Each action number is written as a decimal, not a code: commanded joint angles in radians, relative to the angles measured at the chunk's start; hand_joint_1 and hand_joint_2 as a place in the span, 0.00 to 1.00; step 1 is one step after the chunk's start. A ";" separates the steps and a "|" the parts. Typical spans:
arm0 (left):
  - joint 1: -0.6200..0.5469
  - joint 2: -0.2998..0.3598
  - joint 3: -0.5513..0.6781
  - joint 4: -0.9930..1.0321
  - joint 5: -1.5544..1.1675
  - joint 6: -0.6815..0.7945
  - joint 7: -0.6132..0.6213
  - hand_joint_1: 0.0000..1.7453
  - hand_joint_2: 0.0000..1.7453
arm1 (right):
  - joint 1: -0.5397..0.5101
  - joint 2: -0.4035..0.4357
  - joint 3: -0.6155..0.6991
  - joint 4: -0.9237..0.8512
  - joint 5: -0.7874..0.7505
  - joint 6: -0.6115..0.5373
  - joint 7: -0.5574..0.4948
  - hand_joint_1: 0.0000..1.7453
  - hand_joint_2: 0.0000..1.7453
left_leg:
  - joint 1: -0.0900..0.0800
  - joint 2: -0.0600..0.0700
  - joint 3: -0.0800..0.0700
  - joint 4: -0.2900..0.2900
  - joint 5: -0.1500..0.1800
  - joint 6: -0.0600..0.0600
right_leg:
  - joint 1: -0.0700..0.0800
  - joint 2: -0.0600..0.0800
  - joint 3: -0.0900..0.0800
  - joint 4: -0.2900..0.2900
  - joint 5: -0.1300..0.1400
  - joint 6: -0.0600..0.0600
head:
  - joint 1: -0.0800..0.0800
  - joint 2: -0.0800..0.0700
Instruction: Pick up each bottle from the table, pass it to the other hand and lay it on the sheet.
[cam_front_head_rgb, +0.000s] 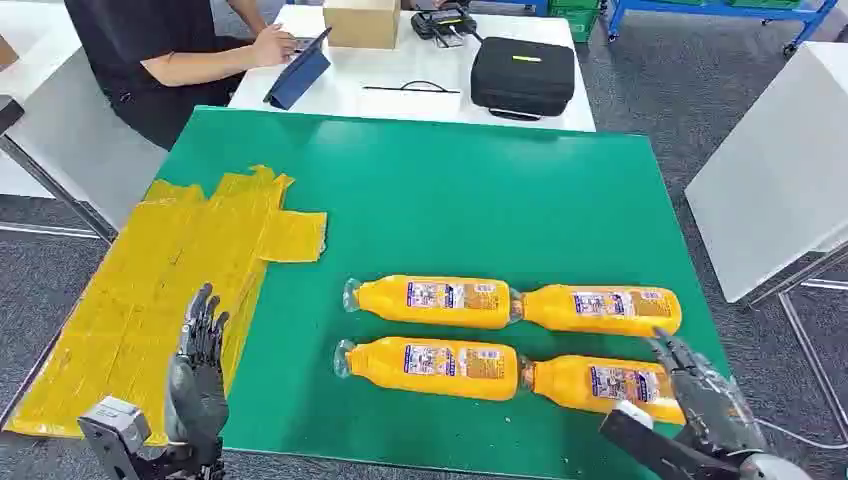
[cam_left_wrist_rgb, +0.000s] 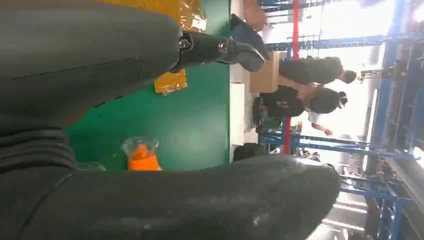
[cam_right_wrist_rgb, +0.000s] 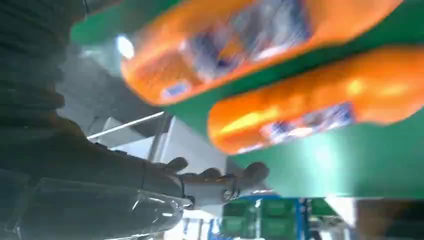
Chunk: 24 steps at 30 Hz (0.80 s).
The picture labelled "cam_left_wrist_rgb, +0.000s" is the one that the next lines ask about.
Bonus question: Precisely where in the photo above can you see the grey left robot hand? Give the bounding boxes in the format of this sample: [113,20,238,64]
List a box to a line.
[0,0,342,240]

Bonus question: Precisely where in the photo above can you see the yellow plastic packet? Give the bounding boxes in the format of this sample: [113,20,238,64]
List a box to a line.
[153,68,188,97]

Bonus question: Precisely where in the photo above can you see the yellow sheet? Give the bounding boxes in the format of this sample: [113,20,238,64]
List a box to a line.
[96,0,208,33]

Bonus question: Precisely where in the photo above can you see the ribbed grey left arm sleeve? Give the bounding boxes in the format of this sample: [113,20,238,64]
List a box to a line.
[0,127,78,175]

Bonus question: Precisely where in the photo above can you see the clear bottle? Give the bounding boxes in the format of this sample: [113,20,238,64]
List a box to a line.
[76,161,107,172]

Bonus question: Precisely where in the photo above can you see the green table mat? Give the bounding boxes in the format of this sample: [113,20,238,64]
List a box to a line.
[64,0,232,172]

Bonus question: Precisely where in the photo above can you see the person in dark blue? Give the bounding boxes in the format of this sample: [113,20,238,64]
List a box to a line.
[230,0,270,60]

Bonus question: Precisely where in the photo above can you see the cardboard box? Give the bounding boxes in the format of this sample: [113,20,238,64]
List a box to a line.
[249,51,281,94]

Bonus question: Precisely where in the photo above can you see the black bag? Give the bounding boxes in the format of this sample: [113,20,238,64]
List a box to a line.
[232,142,267,164]

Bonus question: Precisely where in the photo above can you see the red pole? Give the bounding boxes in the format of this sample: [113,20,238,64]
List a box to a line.
[283,0,301,155]

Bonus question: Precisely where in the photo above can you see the person in black leaning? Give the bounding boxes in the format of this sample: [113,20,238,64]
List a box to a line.
[259,85,349,120]

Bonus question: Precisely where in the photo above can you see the person in black standing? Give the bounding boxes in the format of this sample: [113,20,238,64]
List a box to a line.
[278,55,358,86]

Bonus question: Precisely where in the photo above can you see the blue metal rack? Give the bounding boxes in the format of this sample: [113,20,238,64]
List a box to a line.
[257,0,424,240]

